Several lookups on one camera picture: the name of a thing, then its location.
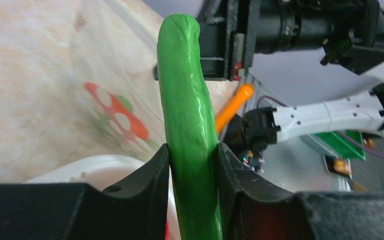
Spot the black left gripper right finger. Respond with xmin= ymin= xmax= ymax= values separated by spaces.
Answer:
xmin=217 ymin=143 xmax=384 ymax=240

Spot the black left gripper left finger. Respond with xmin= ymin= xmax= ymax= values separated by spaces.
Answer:
xmin=0 ymin=144 xmax=169 ymax=240

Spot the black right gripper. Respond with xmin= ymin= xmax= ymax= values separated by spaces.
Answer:
xmin=196 ymin=0 xmax=384 ymax=82

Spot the orange toy carrot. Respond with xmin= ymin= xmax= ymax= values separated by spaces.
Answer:
xmin=83 ymin=82 xmax=150 ymax=142

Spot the green toy cucumber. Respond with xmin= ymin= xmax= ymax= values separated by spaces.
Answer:
xmin=157 ymin=13 xmax=222 ymax=240

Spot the clear zip top bag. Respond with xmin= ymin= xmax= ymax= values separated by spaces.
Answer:
xmin=70 ymin=0 xmax=165 ymax=162

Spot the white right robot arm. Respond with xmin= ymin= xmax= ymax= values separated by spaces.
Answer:
xmin=159 ymin=0 xmax=384 ymax=158

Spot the white plastic basket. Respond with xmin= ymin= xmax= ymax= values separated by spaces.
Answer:
xmin=25 ymin=149 xmax=181 ymax=240

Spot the orange marker pen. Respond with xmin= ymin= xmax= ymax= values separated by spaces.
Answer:
xmin=215 ymin=83 xmax=254 ymax=134

